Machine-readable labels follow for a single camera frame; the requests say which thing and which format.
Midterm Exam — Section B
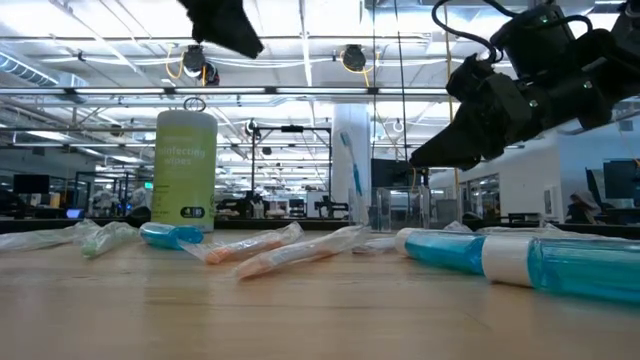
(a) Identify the black table frame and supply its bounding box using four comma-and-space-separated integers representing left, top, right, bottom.
0, 217, 640, 240

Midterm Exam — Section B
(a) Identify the white building column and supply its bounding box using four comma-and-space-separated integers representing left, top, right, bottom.
331, 103, 372, 221

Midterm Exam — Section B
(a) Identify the black right camera cable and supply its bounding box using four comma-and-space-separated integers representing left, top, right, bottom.
431, 0, 594, 64

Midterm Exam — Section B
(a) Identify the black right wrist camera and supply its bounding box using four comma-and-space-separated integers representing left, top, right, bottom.
445, 53, 501, 101

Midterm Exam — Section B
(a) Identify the clear acrylic organiser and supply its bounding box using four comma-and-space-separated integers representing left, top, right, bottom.
348, 184, 474, 232

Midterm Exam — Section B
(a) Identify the dark monitor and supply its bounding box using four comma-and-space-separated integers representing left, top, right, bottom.
370, 158, 430, 190
602, 158, 640, 207
13, 173, 51, 195

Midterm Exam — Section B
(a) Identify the blue toothbrush in clear wrap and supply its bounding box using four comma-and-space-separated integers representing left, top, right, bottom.
339, 130, 371, 226

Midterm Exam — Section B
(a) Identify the black frame workstation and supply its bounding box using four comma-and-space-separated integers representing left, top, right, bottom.
249, 124, 335, 220

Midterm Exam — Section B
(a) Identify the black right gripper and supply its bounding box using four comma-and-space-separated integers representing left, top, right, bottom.
410, 54, 619, 171

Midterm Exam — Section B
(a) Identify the person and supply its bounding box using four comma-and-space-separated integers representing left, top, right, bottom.
564, 189, 601, 225

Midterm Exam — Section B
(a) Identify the green disinfecting wipes canister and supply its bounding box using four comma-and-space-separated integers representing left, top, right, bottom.
151, 109, 219, 234

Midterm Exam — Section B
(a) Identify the black hanging cable reel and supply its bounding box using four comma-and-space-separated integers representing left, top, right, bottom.
181, 43, 221, 87
341, 44, 369, 74

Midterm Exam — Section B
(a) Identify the orange toothbrush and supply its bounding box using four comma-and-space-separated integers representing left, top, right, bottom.
233, 224, 372, 281
178, 221, 305, 266

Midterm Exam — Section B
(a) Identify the black hanging cable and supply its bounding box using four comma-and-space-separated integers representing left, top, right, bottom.
393, 0, 409, 161

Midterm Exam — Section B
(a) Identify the green toothbrush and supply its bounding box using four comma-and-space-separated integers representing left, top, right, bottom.
79, 221, 142, 260

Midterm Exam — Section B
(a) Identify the silver air duct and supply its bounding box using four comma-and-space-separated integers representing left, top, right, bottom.
0, 49, 90, 90

